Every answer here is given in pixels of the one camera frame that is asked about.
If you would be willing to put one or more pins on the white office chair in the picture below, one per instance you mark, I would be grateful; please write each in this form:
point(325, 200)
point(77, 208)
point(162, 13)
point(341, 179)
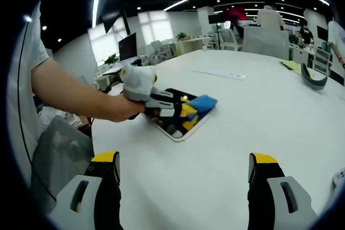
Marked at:
point(229, 40)

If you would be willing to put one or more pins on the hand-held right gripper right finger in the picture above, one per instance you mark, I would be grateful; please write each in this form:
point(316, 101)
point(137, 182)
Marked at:
point(266, 203)

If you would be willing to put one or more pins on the grey mesh office chair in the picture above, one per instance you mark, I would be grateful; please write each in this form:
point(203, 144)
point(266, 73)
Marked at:
point(265, 42)

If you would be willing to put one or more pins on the white flat ruler strip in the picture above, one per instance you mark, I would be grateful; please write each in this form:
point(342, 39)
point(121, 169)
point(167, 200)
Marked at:
point(219, 74)

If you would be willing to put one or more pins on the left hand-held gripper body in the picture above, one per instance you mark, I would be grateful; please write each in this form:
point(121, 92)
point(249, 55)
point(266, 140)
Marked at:
point(138, 83)

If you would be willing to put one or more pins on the white spotted toy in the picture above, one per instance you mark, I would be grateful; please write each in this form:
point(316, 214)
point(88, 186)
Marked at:
point(340, 177)

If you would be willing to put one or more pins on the grey curved headband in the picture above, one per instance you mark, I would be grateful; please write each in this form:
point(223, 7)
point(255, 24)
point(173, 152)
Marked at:
point(312, 82)

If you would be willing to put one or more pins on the potted green plant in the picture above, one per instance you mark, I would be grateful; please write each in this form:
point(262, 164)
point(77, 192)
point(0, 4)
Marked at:
point(111, 59)
point(182, 36)

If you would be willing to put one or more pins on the white mesh chair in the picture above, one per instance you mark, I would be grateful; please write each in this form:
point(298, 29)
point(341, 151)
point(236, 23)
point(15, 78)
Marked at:
point(323, 61)

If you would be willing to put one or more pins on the person's left hand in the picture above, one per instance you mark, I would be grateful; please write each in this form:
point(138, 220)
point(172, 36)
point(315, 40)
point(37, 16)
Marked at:
point(126, 108)

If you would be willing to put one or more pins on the person's white shirt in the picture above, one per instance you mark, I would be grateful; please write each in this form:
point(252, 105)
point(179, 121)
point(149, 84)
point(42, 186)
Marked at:
point(24, 65)

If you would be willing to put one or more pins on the blue cleaning cloth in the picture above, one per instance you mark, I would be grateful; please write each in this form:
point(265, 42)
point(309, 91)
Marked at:
point(202, 103)

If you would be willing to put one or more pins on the hanging black monitor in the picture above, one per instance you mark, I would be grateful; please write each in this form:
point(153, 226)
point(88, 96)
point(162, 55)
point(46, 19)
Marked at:
point(111, 21)

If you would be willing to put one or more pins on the yellow paper sheet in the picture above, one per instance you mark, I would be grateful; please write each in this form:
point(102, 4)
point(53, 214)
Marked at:
point(291, 67)

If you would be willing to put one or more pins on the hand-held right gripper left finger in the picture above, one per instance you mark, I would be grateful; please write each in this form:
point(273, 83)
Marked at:
point(99, 203)

